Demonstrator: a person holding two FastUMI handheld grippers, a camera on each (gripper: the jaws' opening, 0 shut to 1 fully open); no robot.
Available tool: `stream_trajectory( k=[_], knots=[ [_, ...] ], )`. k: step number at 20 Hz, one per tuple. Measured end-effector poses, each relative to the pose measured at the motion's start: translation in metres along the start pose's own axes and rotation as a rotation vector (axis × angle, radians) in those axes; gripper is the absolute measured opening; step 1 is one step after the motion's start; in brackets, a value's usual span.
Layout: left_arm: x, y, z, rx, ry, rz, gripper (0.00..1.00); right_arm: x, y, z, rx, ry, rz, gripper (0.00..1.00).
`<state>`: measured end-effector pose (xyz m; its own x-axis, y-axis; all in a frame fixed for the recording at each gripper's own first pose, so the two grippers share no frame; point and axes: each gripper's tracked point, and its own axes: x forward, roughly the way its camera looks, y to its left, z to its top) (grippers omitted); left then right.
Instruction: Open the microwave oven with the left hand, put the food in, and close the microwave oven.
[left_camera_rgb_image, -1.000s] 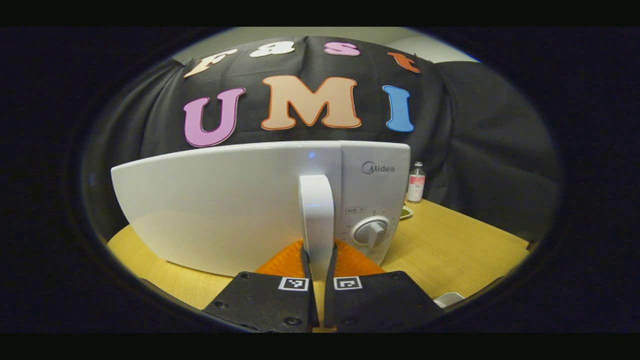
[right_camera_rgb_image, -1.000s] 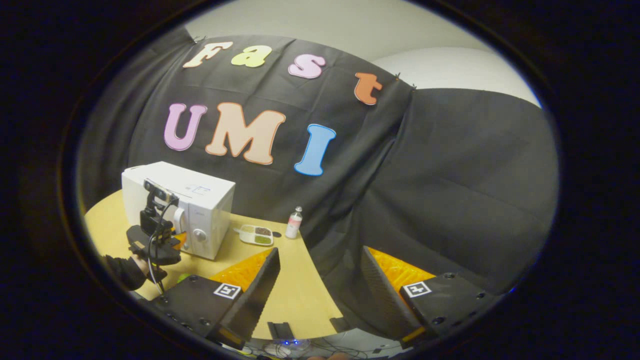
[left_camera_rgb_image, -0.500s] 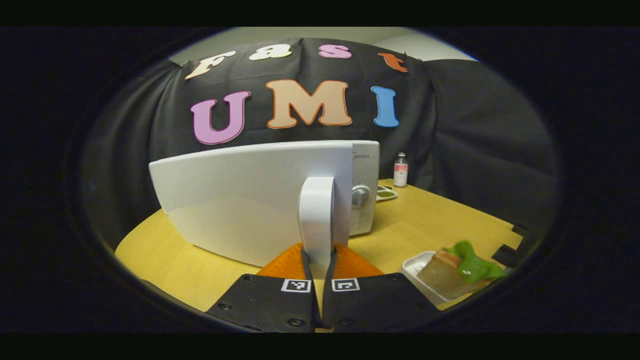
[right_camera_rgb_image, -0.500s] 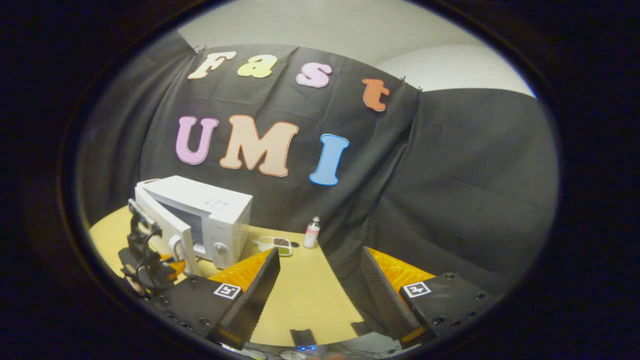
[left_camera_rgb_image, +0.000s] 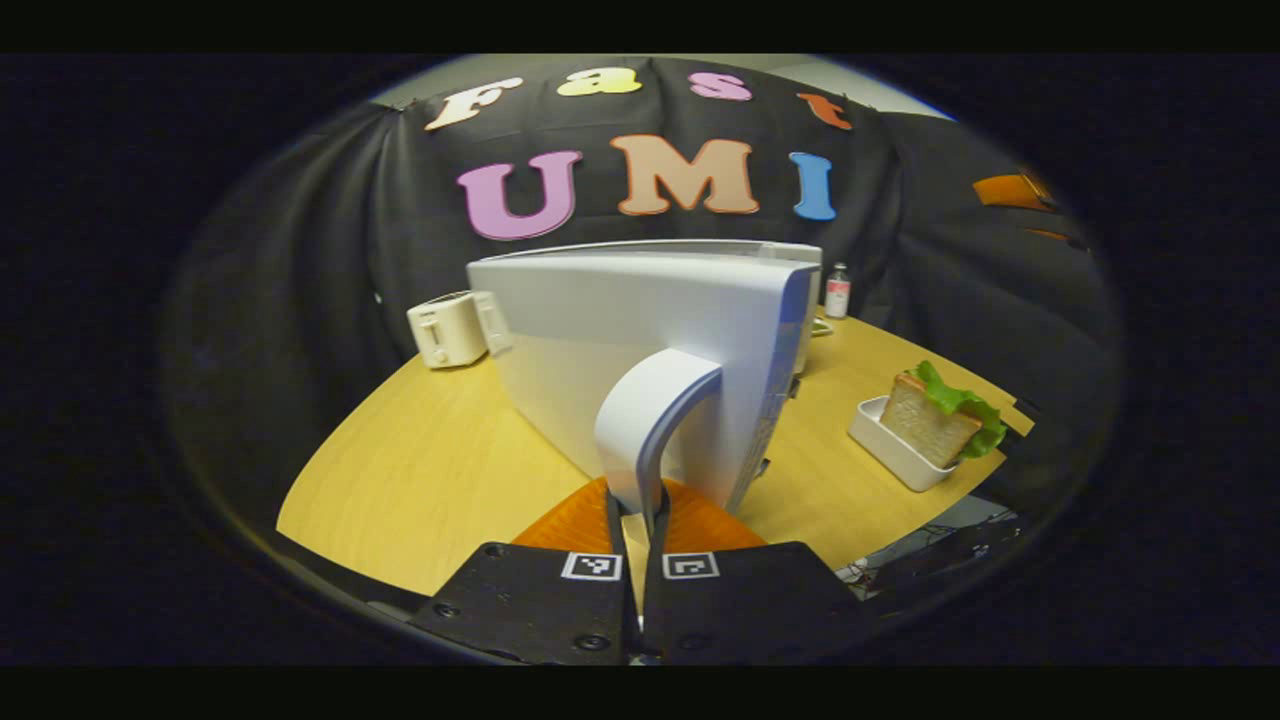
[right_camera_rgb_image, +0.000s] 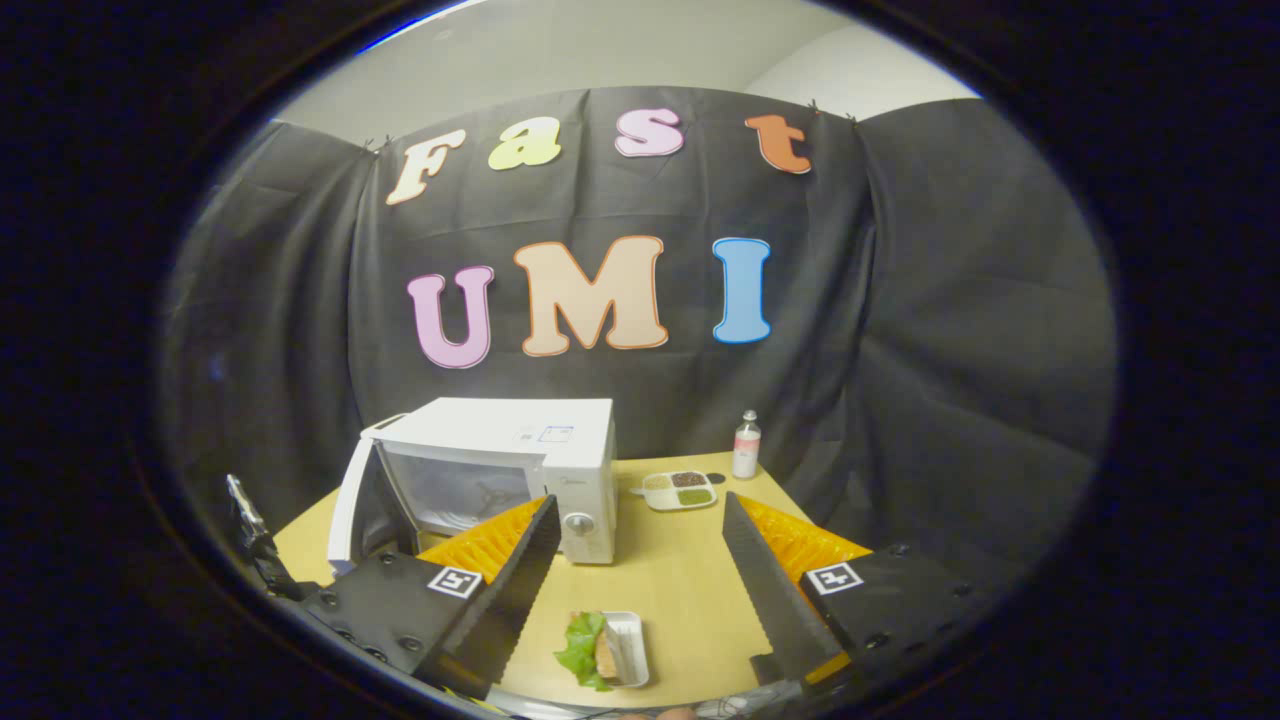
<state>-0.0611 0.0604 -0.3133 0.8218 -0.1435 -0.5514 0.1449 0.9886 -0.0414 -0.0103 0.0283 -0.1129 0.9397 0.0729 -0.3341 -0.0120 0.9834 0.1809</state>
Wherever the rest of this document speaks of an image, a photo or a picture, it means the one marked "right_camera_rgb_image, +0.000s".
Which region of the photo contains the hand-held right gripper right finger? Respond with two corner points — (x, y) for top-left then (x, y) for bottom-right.
(720, 490), (1003, 696)

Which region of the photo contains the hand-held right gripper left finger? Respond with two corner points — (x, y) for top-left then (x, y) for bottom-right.
(298, 495), (563, 701)

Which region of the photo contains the sandwich with green lettuce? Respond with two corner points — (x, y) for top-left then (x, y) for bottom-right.
(554, 610), (619, 693)

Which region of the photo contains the white microwave oven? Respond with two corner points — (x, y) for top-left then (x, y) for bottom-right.
(327, 397), (619, 579)

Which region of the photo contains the white rectangular plastic tray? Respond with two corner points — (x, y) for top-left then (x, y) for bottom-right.
(600, 611), (652, 690)

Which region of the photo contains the white divided seasoning tray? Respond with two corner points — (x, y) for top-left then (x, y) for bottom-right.
(640, 469), (719, 513)

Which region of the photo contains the small clear bottle pink label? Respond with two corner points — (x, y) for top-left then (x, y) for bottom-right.
(732, 409), (763, 481)

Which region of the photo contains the black backdrop cloth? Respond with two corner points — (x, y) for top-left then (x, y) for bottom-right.
(160, 85), (1119, 601)

